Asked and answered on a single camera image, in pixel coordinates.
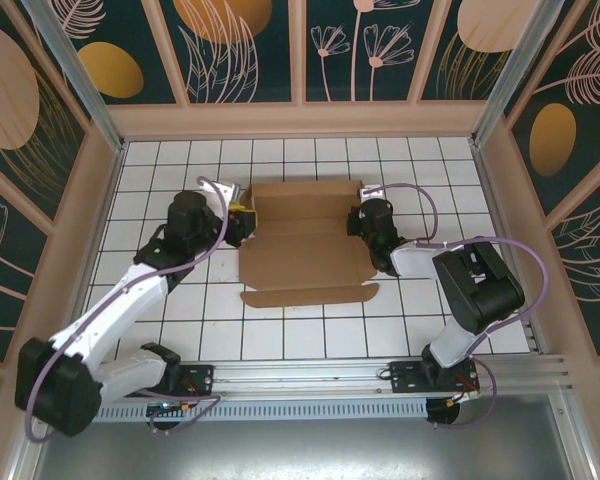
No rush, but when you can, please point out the brown cardboard box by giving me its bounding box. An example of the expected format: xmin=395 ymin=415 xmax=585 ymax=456
xmin=237 ymin=179 xmax=381 ymax=309

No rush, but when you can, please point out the small green circuit board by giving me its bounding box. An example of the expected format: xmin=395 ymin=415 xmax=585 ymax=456
xmin=147 ymin=399 xmax=194 ymax=416

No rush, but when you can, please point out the grey metal sheet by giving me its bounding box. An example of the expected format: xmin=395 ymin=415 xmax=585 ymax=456
xmin=9 ymin=393 xmax=594 ymax=480

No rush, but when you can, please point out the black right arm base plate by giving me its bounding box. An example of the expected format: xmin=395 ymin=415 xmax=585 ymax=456
xmin=388 ymin=360 xmax=481 ymax=396

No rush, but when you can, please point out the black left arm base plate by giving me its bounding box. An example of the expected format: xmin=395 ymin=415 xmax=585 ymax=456
xmin=123 ymin=364 xmax=216 ymax=399

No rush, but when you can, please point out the aluminium mounting rail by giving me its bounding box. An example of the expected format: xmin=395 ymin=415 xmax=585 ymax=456
xmin=28 ymin=355 xmax=574 ymax=401

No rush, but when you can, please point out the aluminium frame post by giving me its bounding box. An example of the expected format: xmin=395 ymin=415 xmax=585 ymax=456
xmin=469 ymin=0 xmax=566 ymax=149
xmin=19 ymin=0 xmax=127 ymax=157

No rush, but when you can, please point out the grey slotted cable duct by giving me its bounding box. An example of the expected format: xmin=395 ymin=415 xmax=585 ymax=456
xmin=48 ymin=398 xmax=430 ymax=422

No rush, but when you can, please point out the black round cable grommet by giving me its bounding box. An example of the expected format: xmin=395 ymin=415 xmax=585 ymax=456
xmin=426 ymin=398 xmax=465 ymax=430

